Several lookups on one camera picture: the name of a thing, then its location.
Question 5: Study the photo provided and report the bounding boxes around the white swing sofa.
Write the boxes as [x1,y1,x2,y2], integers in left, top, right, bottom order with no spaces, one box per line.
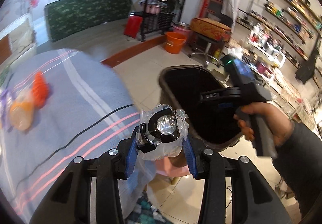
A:
[1,13,37,71]

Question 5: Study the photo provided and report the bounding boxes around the black cable on table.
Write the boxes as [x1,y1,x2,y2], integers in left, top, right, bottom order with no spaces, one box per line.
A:
[15,103,135,189]

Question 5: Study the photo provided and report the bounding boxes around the purple snack bag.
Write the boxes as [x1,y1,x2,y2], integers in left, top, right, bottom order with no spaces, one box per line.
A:
[1,88,16,131]

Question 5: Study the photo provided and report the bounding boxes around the orange patterned suitcase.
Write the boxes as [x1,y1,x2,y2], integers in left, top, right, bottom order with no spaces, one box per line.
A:
[190,18,231,43]

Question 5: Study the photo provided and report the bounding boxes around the swivel stool chrome base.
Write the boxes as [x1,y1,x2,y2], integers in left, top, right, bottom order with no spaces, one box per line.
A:
[188,33,226,68]

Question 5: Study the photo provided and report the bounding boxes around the clear plastic packaging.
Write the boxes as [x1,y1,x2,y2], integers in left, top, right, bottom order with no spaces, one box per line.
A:
[118,104,189,195]

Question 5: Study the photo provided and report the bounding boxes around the checkered green floor mat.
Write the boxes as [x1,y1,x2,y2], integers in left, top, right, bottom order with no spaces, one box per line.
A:
[125,191,172,224]

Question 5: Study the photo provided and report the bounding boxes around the orange plastic bucket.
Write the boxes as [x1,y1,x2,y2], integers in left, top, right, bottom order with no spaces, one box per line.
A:
[165,32,187,54]

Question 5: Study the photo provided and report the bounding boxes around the dark brown trash bin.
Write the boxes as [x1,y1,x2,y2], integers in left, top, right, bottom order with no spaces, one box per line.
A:
[158,65,242,152]

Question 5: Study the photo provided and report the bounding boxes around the orange foam fruit net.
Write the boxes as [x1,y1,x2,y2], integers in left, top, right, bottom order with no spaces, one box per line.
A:
[32,72,49,108]

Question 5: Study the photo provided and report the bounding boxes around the black metal rack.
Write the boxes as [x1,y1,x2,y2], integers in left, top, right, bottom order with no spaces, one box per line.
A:
[139,0,186,42]

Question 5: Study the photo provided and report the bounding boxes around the person right hand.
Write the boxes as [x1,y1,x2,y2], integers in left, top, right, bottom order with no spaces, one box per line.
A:
[241,102,294,147]

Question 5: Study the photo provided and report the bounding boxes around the pink plastic stool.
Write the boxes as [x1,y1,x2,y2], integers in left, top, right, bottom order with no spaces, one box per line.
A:
[154,157,190,185]

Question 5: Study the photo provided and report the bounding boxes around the orange juice plastic bottle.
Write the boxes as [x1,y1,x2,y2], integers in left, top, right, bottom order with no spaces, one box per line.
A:
[9,89,34,132]

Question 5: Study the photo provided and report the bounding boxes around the pink plastic basin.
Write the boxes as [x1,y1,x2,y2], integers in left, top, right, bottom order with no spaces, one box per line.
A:
[172,22,192,39]

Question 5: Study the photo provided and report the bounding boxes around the red bag on floor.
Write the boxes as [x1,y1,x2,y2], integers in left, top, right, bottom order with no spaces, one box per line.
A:
[123,15,143,38]

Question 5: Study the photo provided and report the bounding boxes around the white rolling cart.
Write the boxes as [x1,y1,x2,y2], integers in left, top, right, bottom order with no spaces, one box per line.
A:
[242,24,286,79]

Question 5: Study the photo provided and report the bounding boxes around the wall product shelves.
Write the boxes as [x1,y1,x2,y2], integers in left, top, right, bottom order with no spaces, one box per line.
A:
[237,0,321,68]

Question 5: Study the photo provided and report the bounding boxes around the dark sleeve forearm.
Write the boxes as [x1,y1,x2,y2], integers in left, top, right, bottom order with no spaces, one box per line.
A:
[273,122,321,216]

